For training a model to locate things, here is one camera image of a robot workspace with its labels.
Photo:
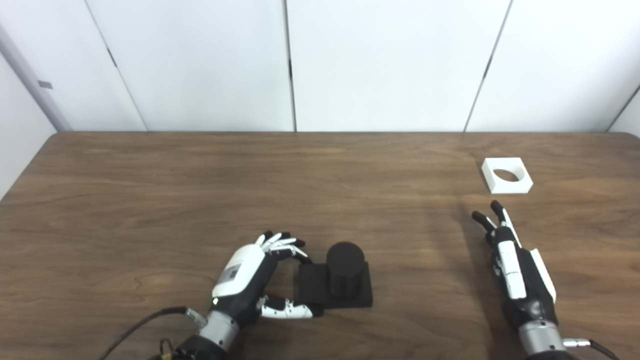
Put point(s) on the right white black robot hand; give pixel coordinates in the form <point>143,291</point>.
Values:
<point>512,270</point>

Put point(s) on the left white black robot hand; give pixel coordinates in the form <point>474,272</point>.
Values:
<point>240,275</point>

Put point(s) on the white square piece with hole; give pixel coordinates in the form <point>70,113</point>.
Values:
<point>525,185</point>

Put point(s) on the black peg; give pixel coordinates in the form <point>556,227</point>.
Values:
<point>345,270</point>

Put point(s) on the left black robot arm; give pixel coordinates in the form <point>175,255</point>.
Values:
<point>220,330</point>

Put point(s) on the black panel joint clip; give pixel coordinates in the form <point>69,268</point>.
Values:
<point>111,56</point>
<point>289,69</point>
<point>487,66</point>

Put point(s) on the small gray tag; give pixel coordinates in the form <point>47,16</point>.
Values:
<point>45,84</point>

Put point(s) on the gray partition post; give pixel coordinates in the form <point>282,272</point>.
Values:
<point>30,80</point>

